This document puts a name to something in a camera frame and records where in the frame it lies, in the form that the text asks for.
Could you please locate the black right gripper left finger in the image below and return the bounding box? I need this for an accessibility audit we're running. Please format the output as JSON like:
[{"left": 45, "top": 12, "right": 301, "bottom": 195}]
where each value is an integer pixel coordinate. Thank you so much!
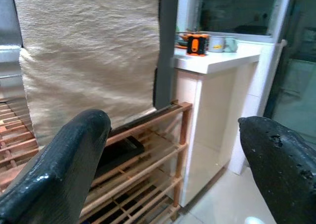
[{"left": 0, "top": 109, "right": 111, "bottom": 224}]

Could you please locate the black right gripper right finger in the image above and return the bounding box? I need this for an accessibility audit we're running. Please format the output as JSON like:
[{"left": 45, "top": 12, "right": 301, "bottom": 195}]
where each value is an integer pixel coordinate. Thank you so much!
[{"left": 238, "top": 116, "right": 316, "bottom": 224}]

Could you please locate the black flat tray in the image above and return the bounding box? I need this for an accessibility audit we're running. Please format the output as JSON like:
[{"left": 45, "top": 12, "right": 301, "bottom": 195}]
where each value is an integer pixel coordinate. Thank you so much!
[{"left": 97, "top": 135, "right": 146, "bottom": 172}]

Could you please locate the white counter cabinet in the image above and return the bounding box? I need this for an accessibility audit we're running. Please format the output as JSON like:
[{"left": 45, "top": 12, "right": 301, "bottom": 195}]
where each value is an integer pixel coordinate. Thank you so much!
[{"left": 172, "top": 40, "right": 284, "bottom": 208}]

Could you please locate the glass sliding door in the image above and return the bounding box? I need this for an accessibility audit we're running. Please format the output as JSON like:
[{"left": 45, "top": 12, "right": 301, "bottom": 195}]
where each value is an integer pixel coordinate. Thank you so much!
[{"left": 263, "top": 0, "right": 316, "bottom": 142}]

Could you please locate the wooden slatted rack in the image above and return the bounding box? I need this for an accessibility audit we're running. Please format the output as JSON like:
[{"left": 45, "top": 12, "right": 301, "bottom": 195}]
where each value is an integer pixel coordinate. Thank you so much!
[{"left": 0, "top": 97, "right": 194, "bottom": 224}]

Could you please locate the beige woven cloth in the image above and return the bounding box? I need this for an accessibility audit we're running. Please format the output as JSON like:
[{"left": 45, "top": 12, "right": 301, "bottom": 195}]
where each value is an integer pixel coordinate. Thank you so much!
[{"left": 11, "top": 0, "right": 161, "bottom": 145}]

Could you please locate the pale green mug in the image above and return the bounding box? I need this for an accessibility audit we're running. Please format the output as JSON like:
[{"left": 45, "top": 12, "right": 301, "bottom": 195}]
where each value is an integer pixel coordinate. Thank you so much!
[{"left": 223, "top": 36, "right": 239, "bottom": 53}]

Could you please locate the grey mug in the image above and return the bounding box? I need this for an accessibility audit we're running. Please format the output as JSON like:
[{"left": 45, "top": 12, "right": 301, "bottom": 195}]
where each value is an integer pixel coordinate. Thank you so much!
[{"left": 208, "top": 35, "right": 227, "bottom": 53}]

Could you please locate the orange black tape measure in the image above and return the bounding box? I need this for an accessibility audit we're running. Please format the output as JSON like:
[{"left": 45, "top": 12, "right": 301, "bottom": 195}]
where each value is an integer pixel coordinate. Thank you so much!
[{"left": 186, "top": 33, "right": 210, "bottom": 58}]

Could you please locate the white framed window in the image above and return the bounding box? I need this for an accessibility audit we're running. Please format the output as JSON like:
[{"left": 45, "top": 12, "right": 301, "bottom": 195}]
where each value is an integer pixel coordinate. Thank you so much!
[{"left": 177, "top": 0, "right": 281, "bottom": 44}]

